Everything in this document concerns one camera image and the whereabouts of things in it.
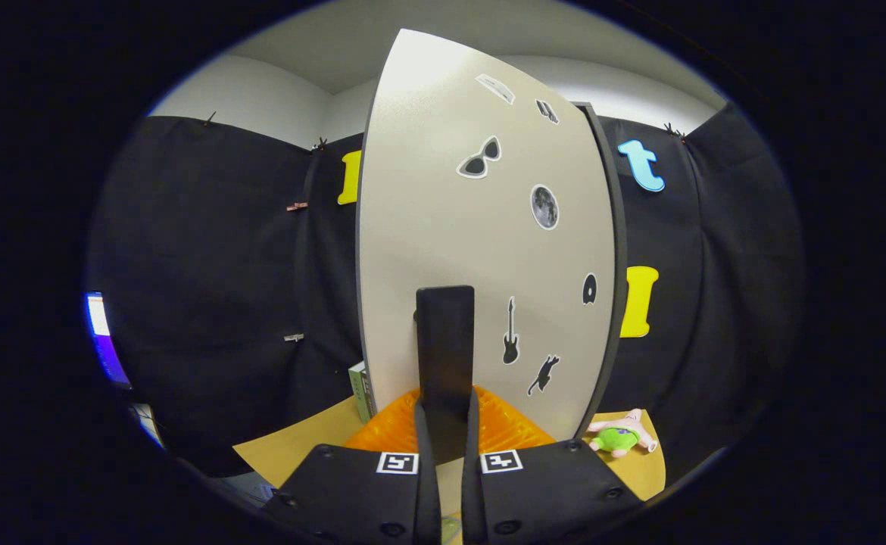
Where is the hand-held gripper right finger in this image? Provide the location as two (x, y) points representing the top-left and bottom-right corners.
(460, 386), (644, 545)

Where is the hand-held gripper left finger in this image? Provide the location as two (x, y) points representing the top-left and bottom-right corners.
(261, 388), (441, 545)

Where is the pink and green plush toy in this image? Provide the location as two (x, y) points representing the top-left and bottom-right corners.
(585, 409), (657, 459)

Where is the green book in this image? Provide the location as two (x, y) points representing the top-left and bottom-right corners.
(348, 361), (373, 425)

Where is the grey cabinet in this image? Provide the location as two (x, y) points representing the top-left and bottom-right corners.
(572, 101), (630, 441)

